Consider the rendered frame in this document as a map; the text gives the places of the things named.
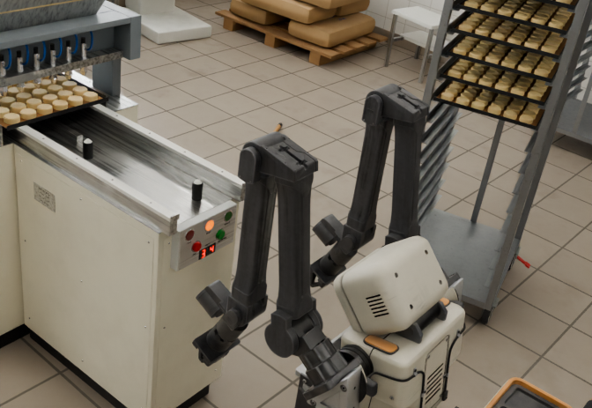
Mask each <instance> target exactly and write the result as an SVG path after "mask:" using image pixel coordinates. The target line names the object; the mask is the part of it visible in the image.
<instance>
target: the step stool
mask: <svg viewBox="0 0 592 408"><path fill-rule="evenodd" d="M392 13H393V14H394V15H393V19H392V24H391V29H390V34H389V38H388V46H387V51H386V56H385V61H384V65H383V66H385V67H388V66H389V58H390V53H391V49H392V43H393V42H394V41H403V40H407V41H410V42H412V43H415V44H417V47H416V52H415V56H414V58H415V59H418V56H419V52H420V48H421V47H423V48H425V53H424V57H423V62H422V65H421V70H420V73H419V78H418V83H420V84H422V83H423V79H424V75H425V71H426V64H427V59H431V58H432V55H433V54H429V51H430V50H431V51H432V52H433V48H434V44H435V41H436V36H434V35H433V32H434V29H437V28H439V24H440V17H441V15H440V14H437V13H435V12H432V11H429V10H427V9H424V8H422V7H419V6H414V7H408V8H402V9H395V10H392ZM398 16H399V17H402V18H404V19H408V20H409V21H412V22H414V23H416V24H419V25H421V26H424V27H426V28H429V33H427V32H424V31H422V30H421V31H416V32H411V33H401V35H400V36H398V37H394V34H395V30H396V22H397V17H398Z"/></svg>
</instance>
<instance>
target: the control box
mask: <svg viewBox="0 0 592 408"><path fill-rule="evenodd" d="M236 209H237V204H236V203H235V202H233V201H231V200H229V201H227V202H225V203H222V204H220V205H218V206H216V207H214V208H212V209H210V210H208V211H205V212H203V213H201V214H199V215H197V216H195V217H194V218H192V219H188V220H186V221H184V222H182V223H180V224H179V225H177V234H174V235H172V245H171V261H170V268H172V269H173V270H175V271H179V270H181V269H183V268H185V267H187V266H189V265H191V264H192V263H194V262H196V261H198V260H201V259H202V255H203V256H204V254H202V252H203V253H204V251H203V250H204V249H205V256H204V257H206V256H208V255H210V254H211V253H210V247H211V246H212V245H213V246H214V248H213V251H212V250H211V252H212V253H214V252H215V251H217V250H218V249H221V248H223V247H224V246H226V245H228V244H230V243H231V242H233V235H234V226H235V218H236ZM230 211H231V212H232V214H233V215H232V217H231V218H230V219H229V220H228V221H225V216H226V214H227V213H228V212H230ZM211 220H212V221H213V223H214V224H213V227H212V229H211V230H209V231H207V230H206V225H207V224H208V222H209V221H211ZM191 230H193V231H194V236H193V238H192V239H191V240H189V241H187V240H186V236H187V233H188V232H189V231H191ZM220 230H224V231H225V236H224V238H223V239H221V240H219V239H218V238H217V234H218V232H219V231H220ZM196 242H200V243H201V244H202V247H201V249H200V250H199V251H197V252H195V251H194V250H193V246H194V244H195V243H196Z"/></svg>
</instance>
